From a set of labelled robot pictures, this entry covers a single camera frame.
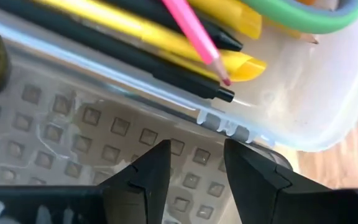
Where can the slim yellow pen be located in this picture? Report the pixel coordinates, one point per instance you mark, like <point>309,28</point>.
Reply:
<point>154,35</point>

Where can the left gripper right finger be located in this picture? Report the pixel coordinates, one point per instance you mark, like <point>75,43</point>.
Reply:
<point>259,186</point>

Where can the pink pencil with blue cap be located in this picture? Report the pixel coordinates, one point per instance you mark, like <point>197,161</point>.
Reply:
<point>194,31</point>

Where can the yellow highlighter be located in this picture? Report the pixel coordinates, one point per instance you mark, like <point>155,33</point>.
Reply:
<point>235,15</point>

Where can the black pen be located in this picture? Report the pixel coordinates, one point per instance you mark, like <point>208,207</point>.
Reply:
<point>182,81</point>
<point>228,42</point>

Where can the clear box with grey lid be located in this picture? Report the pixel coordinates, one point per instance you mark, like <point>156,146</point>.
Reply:
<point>73,124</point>

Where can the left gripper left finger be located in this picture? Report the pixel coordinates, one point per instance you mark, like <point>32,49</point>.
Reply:
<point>145,186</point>

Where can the orange pencil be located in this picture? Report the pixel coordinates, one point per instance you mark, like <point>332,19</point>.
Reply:
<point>306,38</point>

